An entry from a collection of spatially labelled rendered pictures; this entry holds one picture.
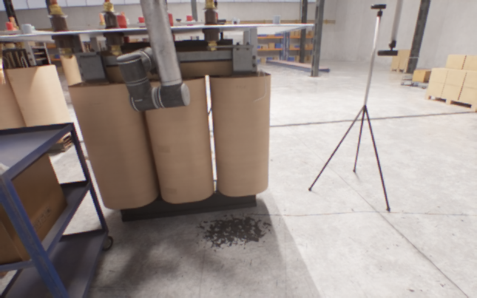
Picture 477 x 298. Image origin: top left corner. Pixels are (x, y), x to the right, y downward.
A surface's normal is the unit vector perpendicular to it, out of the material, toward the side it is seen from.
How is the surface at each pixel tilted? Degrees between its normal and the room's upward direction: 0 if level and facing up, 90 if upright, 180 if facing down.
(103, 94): 90
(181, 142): 90
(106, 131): 90
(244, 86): 90
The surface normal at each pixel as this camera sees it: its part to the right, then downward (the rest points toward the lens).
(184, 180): 0.15, 0.39
